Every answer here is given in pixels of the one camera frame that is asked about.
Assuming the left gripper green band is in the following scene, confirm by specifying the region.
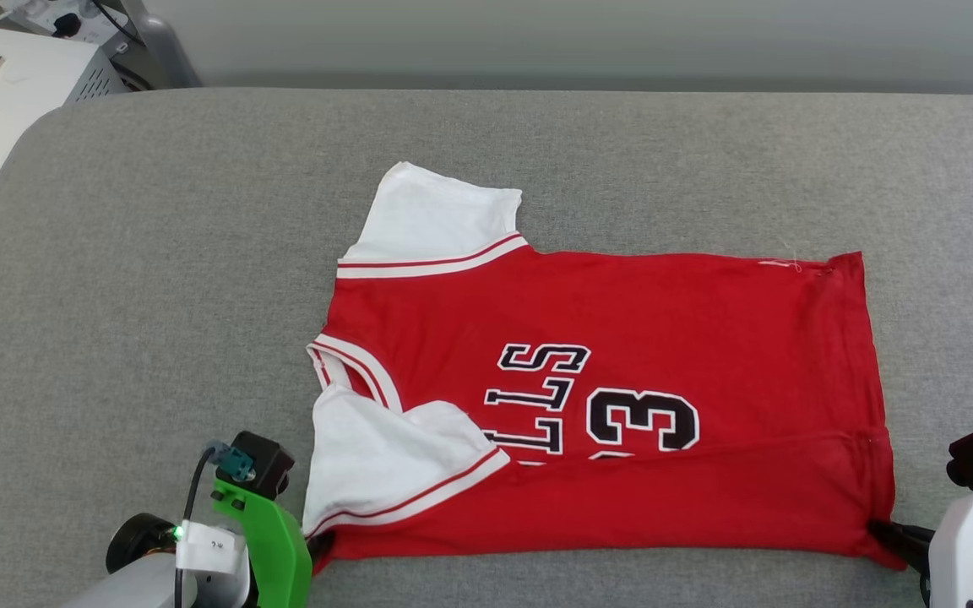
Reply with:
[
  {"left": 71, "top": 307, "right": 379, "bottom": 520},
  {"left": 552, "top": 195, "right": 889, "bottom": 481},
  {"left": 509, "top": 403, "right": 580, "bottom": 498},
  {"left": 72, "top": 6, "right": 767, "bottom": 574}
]
[{"left": 73, "top": 481, "right": 337, "bottom": 608}]

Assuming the white equipment box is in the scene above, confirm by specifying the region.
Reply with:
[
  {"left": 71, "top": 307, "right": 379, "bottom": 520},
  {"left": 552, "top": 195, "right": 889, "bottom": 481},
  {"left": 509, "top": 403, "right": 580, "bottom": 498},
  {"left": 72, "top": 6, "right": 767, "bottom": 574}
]
[{"left": 0, "top": 20, "right": 129, "bottom": 273}]

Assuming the white cable label tag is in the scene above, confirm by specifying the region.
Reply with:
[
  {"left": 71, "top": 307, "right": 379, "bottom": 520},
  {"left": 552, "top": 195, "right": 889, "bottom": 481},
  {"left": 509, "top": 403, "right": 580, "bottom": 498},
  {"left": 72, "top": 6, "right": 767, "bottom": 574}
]
[{"left": 176, "top": 521, "right": 247, "bottom": 576}]

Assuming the grey metal partition post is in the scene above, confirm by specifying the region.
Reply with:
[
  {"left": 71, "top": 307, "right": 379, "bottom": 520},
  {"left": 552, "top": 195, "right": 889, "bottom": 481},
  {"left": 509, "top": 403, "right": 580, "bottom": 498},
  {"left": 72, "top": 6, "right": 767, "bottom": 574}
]
[{"left": 118, "top": 0, "right": 202, "bottom": 90}]

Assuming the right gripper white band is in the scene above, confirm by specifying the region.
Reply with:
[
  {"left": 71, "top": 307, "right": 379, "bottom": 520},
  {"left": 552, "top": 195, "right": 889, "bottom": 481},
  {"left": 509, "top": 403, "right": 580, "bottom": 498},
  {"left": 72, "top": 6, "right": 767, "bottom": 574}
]
[{"left": 868, "top": 475, "right": 973, "bottom": 608}]

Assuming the red and white basketball jersey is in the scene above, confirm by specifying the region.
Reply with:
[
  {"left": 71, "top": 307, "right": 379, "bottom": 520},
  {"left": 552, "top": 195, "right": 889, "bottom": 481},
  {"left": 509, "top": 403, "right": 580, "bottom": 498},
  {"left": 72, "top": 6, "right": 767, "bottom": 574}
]
[{"left": 302, "top": 160, "right": 906, "bottom": 575}]

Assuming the white partition panel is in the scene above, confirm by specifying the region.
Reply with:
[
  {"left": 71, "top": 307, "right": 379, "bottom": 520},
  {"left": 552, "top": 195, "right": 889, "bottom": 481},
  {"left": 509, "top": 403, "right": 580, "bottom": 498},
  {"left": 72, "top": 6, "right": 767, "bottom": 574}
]
[{"left": 144, "top": 0, "right": 973, "bottom": 93}]

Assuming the white power strip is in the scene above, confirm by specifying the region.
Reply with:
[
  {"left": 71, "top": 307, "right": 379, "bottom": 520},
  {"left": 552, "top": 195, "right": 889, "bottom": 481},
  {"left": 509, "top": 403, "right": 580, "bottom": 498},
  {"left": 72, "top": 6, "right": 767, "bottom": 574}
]
[{"left": 0, "top": 0, "right": 129, "bottom": 48}]

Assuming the thin black camera cable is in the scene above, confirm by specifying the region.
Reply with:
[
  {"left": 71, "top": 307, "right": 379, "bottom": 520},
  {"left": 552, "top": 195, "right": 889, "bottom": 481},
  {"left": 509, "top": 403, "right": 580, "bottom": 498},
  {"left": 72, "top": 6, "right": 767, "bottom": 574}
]
[{"left": 172, "top": 441, "right": 230, "bottom": 608}]

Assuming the black floor cable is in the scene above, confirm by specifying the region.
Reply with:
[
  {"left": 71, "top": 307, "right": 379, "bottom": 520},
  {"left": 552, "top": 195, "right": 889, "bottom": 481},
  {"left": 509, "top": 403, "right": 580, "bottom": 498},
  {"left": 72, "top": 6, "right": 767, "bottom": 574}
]
[{"left": 88, "top": 0, "right": 146, "bottom": 48}]

